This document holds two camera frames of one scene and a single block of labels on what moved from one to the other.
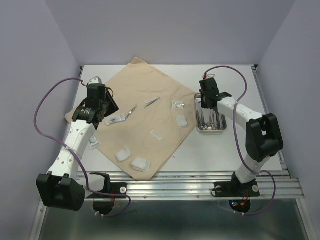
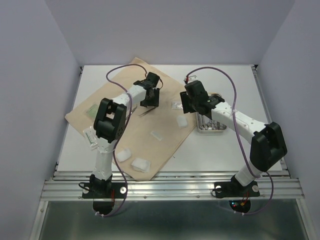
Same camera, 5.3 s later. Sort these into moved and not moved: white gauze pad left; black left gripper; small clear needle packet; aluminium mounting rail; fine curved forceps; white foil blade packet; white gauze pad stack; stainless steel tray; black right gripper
Moved: fine curved forceps; black left gripper; black right gripper
Not moved: stainless steel tray; white gauze pad left; aluminium mounting rail; small clear needle packet; white gauze pad stack; white foil blade packet
